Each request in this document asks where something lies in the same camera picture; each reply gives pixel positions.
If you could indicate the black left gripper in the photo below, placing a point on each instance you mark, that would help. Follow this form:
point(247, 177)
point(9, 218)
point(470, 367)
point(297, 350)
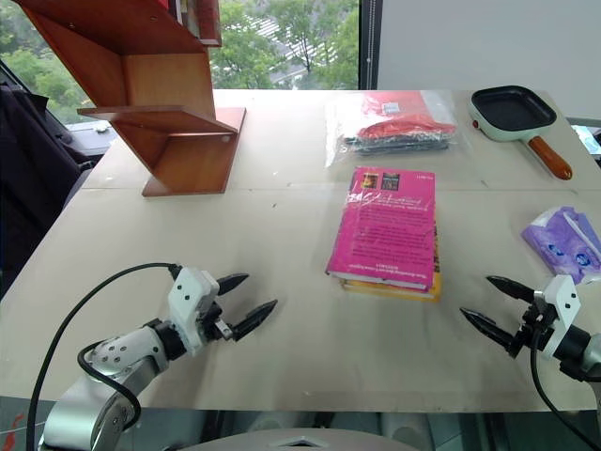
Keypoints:
point(215, 321)

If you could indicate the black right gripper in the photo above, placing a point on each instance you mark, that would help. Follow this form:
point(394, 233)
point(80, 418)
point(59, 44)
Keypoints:
point(533, 326)

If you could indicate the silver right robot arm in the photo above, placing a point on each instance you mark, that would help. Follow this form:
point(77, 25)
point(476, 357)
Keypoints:
point(580, 352)

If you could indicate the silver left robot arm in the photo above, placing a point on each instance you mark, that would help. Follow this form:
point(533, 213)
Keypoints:
point(117, 362)

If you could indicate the yellow paperback book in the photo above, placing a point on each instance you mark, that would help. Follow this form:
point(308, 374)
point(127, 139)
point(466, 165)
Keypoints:
point(436, 286)

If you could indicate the pink paperback book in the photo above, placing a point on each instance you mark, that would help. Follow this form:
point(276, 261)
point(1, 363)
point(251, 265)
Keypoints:
point(385, 225)

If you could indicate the zigzag brown wooden bookshelf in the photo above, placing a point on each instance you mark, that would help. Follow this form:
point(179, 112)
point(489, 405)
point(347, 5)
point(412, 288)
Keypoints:
point(159, 70)

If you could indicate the purple tissue pack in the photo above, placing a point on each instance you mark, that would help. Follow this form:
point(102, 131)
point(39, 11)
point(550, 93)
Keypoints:
point(563, 244)

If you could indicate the clear plastic bag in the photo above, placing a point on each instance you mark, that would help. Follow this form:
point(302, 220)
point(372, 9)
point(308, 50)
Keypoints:
point(338, 136)

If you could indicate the light blue object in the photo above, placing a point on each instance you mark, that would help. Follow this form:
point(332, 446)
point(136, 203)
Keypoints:
point(591, 140)

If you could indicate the mint square frying pan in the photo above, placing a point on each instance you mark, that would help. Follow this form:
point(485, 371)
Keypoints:
point(512, 110)

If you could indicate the red folded cloth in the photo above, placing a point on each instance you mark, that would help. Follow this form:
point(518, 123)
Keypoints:
point(404, 110)

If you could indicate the dark chair with jacket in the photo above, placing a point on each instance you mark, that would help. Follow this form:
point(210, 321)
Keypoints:
point(33, 188)

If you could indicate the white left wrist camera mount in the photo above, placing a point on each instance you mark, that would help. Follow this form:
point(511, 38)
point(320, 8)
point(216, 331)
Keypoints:
point(188, 300)

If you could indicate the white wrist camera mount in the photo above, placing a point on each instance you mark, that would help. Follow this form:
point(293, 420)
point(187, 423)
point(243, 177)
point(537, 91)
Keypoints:
point(561, 310)
point(188, 300)

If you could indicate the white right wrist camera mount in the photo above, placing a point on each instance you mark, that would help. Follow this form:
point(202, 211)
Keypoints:
point(561, 310)

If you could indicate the dark window frame post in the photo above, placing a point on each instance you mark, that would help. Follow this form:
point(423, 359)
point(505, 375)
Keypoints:
point(370, 42)

